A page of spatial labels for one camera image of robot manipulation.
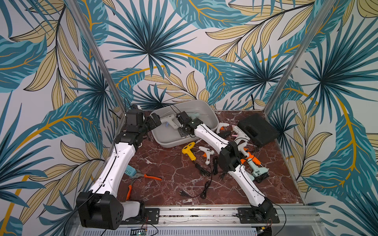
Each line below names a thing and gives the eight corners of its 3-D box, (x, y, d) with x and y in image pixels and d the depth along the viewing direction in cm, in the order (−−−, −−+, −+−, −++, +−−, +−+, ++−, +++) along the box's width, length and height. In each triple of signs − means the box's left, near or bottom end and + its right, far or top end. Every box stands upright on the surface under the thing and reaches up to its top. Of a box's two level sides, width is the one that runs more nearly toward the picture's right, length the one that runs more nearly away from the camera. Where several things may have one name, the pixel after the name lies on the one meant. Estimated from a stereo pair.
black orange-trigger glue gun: (225, 139, 105) (226, 137, 102) (218, 133, 108) (219, 131, 105) (230, 134, 108) (231, 132, 105) (223, 129, 110) (224, 126, 108)
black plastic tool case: (258, 149, 100) (261, 145, 96) (235, 125, 112) (237, 121, 108) (279, 135, 107) (283, 131, 103) (255, 115, 119) (258, 110, 115)
